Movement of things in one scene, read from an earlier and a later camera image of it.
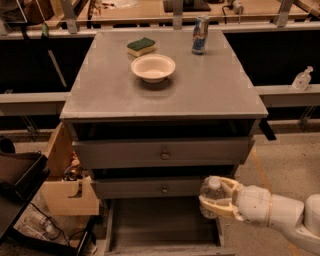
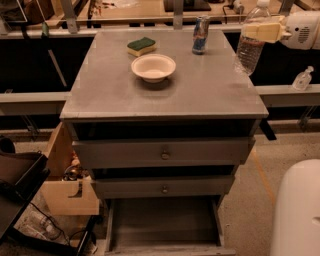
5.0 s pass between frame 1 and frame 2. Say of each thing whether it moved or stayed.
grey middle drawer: stayed
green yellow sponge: stayed
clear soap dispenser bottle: stayed
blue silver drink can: stayed
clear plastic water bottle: moved
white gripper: moved
